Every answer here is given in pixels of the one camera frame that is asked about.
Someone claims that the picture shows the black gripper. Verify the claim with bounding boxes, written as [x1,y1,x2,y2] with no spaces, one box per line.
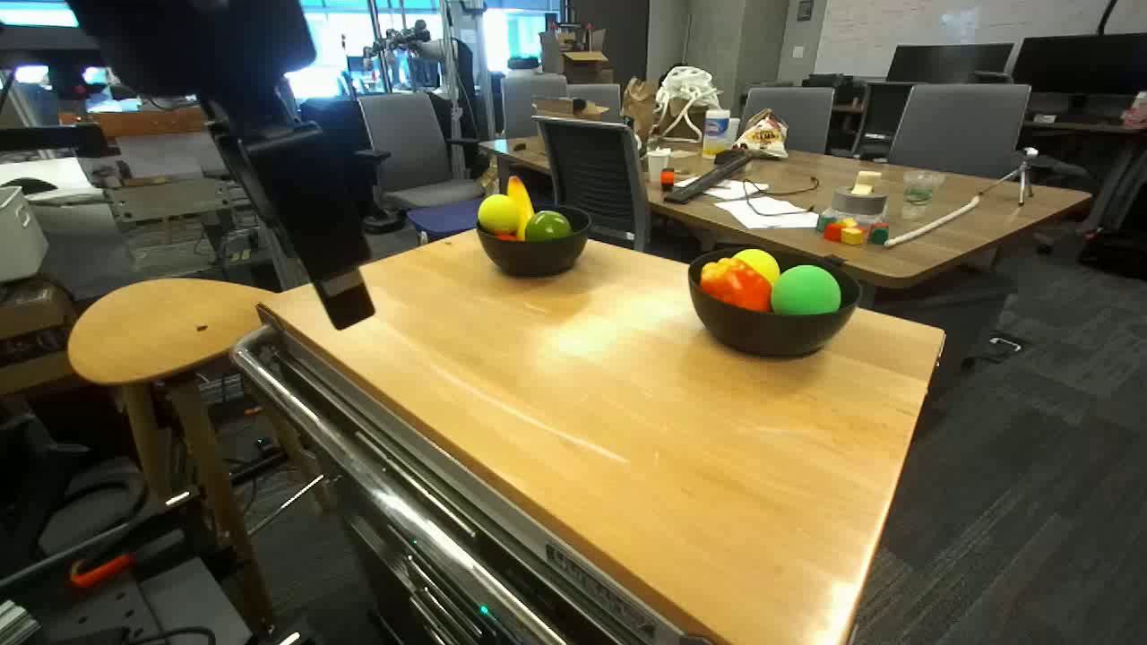
[64,0,379,333]

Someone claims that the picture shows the yellow-green round toy fruit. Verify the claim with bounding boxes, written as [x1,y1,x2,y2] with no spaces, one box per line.
[471,189,528,236]

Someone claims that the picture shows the yellow toy banana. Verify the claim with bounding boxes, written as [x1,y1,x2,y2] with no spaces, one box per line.
[505,171,538,239]

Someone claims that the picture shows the green toy pear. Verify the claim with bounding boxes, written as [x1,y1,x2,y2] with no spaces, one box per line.
[523,208,578,248]

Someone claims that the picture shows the round wooden stool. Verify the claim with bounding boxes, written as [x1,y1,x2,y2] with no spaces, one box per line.
[64,276,284,637]

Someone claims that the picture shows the black plastic bowl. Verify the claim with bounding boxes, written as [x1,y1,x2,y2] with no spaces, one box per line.
[685,245,863,361]
[471,205,593,281]

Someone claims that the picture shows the dark grey office chair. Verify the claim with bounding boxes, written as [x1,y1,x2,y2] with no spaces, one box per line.
[530,112,657,251]

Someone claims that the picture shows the white box device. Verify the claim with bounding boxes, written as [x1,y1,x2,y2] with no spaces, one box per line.
[0,181,51,288]

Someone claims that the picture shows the cardboard box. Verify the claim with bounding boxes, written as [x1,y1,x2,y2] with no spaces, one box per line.
[559,45,617,85]

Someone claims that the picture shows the white net bag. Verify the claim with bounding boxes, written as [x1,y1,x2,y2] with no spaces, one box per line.
[653,64,722,141]

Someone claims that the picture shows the long black bar device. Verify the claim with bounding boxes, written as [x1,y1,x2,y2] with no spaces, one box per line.
[664,144,758,208]

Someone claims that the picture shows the white plastic bottle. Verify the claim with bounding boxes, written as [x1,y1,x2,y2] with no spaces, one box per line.
[697,103,733,164]

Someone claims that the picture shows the orange toy pepper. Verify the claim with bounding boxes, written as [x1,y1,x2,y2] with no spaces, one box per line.
[696,253,775,315]

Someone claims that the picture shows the yellow toy lemon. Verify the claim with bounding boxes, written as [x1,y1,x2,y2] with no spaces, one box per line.
[728,248,783,288]

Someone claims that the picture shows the white paper sheets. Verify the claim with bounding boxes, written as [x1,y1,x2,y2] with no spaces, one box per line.
[714,193,824,236]

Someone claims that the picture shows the clear plastic bag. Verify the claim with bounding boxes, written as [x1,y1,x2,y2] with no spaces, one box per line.
[733,112,790,161]

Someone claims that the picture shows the green round toy fruit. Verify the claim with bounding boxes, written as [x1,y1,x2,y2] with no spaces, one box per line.
[768,260,844,319]

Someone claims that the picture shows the colourful toy blocks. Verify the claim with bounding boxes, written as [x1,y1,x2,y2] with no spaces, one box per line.
[817,211,892,251]

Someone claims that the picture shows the grey tape roll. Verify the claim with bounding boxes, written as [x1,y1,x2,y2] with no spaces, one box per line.
[831,181,892,223]

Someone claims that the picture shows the clear plastic cup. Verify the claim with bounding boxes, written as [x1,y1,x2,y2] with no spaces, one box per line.
[899,168,944,208]

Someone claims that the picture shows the white plastic stick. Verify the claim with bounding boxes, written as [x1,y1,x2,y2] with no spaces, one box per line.
[881,193,985,251]

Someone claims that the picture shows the large wooden conference table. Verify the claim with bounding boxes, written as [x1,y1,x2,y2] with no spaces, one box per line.
[480,124,1091,297]

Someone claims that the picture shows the black computer monitor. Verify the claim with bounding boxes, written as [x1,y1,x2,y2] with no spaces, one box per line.
[1011,32,1147,101]
[884,44,1019,85]

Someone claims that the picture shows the small silver tripod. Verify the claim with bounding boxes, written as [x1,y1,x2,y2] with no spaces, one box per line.
[1005,144,1044,208]

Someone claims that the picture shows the grey metal frame rack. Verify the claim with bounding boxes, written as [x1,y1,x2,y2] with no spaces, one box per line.
[99,147,320,289]

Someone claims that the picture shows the metal cart handle bar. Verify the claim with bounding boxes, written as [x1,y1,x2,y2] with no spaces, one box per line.
[230,331,569,645]

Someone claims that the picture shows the orange clamp handle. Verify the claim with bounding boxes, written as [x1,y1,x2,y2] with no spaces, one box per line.
[64,549,137,595]

